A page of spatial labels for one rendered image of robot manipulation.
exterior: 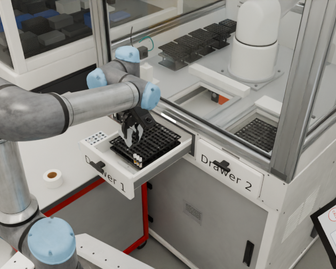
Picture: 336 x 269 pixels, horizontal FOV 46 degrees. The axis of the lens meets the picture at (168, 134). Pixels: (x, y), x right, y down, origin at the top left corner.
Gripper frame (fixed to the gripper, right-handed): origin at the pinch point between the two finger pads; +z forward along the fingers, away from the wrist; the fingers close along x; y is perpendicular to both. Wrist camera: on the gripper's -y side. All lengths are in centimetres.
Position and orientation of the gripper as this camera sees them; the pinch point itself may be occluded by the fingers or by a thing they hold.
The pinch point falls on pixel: (134, 142)
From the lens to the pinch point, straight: 142.2
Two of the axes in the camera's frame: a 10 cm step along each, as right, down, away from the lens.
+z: -0.3, 8.0, 6.0
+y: -7.1, -4.3, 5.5
